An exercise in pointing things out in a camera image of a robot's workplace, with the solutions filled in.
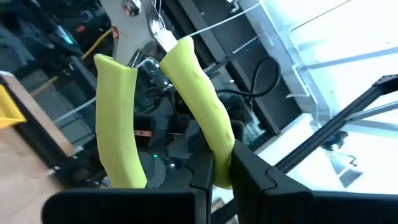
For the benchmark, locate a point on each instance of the yellow plastic basket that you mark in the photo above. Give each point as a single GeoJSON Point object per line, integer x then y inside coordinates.
{"type": "Point", "coordinates": [9, 112]}

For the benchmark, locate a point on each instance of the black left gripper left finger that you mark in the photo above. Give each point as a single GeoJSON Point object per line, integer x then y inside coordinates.
{"type": "Point", "coordinates": [124, 208]}

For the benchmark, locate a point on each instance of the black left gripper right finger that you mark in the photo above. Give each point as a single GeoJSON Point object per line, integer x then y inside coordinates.
{"type": "Point", "coordinates": [264, 193]}

